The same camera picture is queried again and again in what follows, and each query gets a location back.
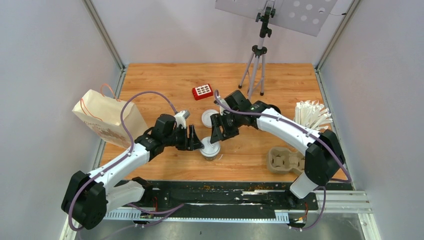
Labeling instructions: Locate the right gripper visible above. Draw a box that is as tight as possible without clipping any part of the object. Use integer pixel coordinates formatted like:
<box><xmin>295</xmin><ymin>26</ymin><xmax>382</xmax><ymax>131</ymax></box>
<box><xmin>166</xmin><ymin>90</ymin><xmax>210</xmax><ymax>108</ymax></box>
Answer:
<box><xmin>210</xmin><ymin>110</ymin><xmax>243</xmax><ymax>144</ymax></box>

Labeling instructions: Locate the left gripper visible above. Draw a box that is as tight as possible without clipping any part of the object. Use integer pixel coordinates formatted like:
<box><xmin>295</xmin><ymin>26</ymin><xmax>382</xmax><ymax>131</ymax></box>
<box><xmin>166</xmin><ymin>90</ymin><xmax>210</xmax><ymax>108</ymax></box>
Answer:
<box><xmin>163</xmin><ymin>125</ymin><xmax>205</xmax><ymax>151</ymax></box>

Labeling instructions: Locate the white plastic cup lid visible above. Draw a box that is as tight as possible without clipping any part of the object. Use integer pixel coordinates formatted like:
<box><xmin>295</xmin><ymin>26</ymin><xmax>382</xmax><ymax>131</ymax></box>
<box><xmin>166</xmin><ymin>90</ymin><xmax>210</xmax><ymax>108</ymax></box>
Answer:
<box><xmin>199</xmin><ymin>136</ymin><xmax>221</xmax><ymax>154</ymax></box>

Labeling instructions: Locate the brown coffee cup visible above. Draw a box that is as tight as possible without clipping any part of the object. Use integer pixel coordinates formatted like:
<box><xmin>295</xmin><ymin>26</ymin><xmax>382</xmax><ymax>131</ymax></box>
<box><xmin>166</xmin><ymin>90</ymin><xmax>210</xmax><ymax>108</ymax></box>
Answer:
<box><xmin>201</xmin><ymin>153</ymin><xmax>219</xmax><ymax>161</ymax></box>

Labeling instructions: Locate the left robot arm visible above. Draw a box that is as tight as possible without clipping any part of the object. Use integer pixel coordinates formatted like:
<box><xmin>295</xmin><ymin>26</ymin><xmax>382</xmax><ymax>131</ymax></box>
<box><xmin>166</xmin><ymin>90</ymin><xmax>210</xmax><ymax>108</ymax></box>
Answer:
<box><xmin>61</xmin><ymin>114</ymin><xmax>204</xmax><ymax>230</ymax></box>

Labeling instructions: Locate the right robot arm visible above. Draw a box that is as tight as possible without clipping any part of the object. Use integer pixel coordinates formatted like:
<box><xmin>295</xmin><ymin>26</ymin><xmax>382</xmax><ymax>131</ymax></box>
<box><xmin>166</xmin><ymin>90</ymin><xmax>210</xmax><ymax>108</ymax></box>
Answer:
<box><xmin>210</xmin><ymin>90</ymin><xmax>351</xmax><ymax>209</ymax></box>

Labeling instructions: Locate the red white block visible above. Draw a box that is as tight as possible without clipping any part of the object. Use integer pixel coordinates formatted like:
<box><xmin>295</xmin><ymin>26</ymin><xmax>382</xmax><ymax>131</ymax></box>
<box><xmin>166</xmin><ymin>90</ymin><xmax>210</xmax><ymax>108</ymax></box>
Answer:
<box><xmin>191</xmin><ymin>83</ymin><xmax>214</xmax><ymax>101</ymax></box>

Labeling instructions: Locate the tripod stand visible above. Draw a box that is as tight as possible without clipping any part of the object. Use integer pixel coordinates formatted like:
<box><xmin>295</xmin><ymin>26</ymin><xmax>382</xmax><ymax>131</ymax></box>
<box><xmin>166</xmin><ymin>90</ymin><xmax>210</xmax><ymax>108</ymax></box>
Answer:
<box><xmin>238</xmin><ymin>2</ymin><xmax>276</xmax><ymax>100</ymax></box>

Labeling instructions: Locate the cardboard cup carrier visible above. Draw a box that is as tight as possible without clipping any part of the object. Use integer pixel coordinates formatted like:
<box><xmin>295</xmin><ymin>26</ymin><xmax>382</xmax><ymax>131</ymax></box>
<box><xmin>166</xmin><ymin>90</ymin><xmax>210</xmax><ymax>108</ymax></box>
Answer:
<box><xmin>266</xmin><ymin>146</ymin><xmax>305</xmax><ymax>176</ymax></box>

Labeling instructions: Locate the paper cup of straws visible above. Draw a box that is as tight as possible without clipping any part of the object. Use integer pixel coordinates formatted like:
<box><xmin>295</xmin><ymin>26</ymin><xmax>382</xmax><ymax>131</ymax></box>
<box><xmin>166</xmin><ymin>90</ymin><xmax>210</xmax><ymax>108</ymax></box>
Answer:
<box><xmin>293</xmin><ymin>100</ymin><xmax>333</xmax><ymax>131</ymax></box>

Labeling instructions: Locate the brown paper bag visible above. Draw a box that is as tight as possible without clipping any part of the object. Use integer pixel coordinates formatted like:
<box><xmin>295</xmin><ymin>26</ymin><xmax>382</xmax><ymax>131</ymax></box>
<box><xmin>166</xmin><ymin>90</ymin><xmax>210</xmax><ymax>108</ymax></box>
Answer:
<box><xmin>72</xmin><ymin>89</ymin><xmax>148</xmax><ymax>149</ymax></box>

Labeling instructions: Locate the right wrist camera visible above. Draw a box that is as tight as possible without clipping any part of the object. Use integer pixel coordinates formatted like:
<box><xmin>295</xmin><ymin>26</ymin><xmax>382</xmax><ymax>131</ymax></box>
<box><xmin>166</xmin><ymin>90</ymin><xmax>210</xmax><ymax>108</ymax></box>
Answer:
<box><xmin>217</xmin><ymin>98</ymin><xmax>230</xmax><ymax>115</ymax></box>

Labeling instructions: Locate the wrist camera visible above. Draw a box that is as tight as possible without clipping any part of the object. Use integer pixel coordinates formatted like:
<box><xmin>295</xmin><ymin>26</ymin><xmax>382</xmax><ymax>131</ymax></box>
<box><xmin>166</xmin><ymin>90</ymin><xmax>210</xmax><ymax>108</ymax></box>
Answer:
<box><xmin>174</xmin><ymin>110</ymin><xmax>190</xmax><ymax>129</ymax></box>
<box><xmin>217</xmin><ymin>98</ymin><xmax>230</xmax><ymax>115</ymax></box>

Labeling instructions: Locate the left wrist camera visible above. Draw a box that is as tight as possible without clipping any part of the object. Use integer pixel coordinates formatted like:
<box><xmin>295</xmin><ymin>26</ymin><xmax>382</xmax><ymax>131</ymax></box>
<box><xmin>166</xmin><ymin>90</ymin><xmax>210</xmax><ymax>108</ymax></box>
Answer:
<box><xmin>174</xmin><ymin>110</ymin><xmax>190</xmax><ymax>129</ymax></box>

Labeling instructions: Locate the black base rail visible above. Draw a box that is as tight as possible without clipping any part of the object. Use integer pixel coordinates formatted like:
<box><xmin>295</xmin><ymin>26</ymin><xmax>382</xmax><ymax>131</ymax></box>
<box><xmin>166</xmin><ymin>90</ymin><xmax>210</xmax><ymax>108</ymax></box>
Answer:
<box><xmin>105</xmin><ymin>179</ymin><xmax>321</xmax><ymax>223</ymax></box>

